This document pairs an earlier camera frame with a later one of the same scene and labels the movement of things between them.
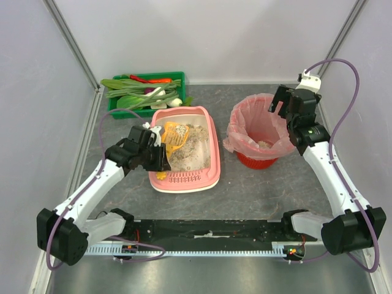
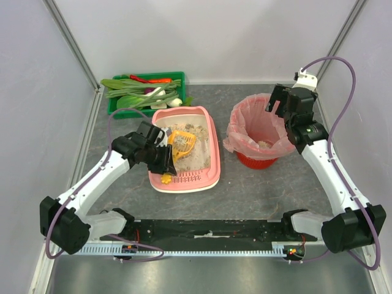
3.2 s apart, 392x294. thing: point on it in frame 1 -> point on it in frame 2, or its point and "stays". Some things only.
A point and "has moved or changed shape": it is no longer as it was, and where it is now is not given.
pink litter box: x=195 y=162 stays
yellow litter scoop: x=173 y=135 has moved or changed shape
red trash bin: x=256 y=163 stays
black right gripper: x=282 y=100 stays
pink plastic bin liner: x=254 y=131 stays
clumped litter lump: x=180 y=130 -> x=179 y=142
